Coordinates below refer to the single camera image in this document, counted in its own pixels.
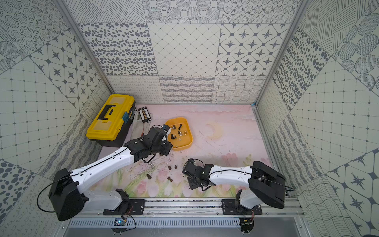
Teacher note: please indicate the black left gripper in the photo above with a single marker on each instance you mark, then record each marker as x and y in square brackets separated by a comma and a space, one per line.
[165, 147]

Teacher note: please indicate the aluminium rail base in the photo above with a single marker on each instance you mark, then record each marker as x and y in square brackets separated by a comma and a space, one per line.
[190, 217]

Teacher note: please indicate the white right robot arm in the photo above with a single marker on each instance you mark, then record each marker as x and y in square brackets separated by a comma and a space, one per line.
[262, 183]

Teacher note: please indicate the black chess picture card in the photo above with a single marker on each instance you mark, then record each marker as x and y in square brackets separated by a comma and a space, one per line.
[144, 114]

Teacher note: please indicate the clear plastic bag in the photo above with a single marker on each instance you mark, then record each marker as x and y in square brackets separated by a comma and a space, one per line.
[139, 128]

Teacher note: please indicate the yellow black toolbox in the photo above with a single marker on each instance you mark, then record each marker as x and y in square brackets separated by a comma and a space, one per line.
[110, 127]

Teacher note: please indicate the yellow plastic storage tray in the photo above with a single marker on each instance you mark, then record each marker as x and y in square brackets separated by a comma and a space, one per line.
[176, 137]

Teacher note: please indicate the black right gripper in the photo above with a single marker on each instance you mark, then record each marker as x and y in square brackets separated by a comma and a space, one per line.
[192, 185]

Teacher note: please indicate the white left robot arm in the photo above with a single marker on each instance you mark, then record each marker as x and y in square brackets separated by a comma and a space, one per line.
[69, 193]

